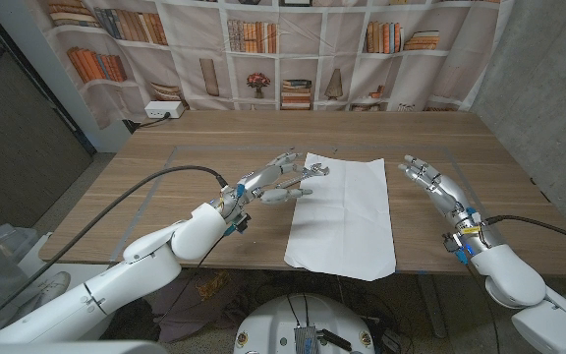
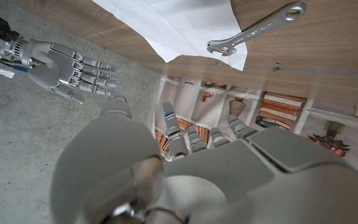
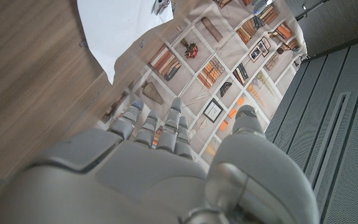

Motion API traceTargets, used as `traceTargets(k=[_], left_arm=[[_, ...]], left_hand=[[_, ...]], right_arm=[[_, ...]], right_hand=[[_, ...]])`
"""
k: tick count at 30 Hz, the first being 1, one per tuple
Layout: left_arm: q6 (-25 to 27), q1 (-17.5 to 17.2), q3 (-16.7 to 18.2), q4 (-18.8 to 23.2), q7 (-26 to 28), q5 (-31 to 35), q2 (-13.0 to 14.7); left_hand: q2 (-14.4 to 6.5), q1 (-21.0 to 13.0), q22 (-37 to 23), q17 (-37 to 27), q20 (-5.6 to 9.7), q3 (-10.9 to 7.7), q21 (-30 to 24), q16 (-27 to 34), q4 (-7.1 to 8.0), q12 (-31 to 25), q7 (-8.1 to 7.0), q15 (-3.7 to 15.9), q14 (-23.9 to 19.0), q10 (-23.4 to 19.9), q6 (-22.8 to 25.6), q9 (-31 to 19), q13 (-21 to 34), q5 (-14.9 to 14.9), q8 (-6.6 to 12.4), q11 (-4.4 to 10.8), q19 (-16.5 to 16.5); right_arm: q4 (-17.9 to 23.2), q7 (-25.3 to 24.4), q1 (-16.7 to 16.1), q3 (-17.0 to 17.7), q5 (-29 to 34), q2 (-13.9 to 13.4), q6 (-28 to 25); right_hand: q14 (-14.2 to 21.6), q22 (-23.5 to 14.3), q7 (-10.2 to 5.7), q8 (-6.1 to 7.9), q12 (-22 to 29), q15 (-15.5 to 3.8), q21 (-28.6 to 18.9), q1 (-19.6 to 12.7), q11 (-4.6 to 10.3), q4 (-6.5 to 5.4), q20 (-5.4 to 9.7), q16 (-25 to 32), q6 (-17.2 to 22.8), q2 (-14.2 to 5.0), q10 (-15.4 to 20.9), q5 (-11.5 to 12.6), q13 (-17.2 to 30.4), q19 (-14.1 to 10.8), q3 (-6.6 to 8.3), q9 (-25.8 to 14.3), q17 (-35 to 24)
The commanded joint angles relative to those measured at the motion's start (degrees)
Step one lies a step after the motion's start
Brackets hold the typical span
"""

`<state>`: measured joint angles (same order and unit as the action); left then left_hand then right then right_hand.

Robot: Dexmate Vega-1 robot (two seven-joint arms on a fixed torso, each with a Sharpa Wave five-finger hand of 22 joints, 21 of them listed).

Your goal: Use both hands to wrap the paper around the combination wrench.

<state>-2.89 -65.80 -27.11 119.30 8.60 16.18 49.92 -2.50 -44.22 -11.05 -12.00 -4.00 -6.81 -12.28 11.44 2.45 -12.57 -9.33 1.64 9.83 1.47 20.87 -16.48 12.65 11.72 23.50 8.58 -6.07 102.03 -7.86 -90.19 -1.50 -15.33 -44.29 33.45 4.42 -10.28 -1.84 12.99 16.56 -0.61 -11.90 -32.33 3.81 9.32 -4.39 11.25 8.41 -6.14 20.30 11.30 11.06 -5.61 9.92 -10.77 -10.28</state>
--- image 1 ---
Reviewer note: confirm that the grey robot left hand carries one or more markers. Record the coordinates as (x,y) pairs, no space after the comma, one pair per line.
(263,179)

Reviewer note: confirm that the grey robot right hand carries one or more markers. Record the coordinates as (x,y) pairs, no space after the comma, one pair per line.
(447,194)

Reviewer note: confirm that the silver adjustable wrench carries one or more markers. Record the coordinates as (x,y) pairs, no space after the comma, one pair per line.
(317,170)

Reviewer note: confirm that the white paper sheet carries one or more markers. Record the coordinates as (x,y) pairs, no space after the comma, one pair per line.
(347,226)

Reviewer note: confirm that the white power strip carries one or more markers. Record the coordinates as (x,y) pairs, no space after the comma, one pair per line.
(162,109)

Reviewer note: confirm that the purple cloth on floor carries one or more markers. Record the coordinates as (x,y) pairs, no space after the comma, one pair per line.
(199,305)

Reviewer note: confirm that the white robot torso base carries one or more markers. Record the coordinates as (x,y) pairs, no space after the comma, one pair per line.
(273,324)

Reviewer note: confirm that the grey finned electronics module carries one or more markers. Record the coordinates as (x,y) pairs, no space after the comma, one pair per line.
(305,340)

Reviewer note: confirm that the white shoe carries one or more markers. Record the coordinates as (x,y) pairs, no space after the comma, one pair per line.
(54,287)

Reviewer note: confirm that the white robot chest shell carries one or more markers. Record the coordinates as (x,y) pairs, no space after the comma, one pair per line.
(67,348)

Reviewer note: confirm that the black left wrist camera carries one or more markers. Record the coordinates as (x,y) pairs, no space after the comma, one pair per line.
(240,223)

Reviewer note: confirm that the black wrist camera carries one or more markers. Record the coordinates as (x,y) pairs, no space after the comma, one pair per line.
(455,246)
(240,223)

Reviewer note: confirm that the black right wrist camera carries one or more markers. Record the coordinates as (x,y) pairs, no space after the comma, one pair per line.
(455,246)

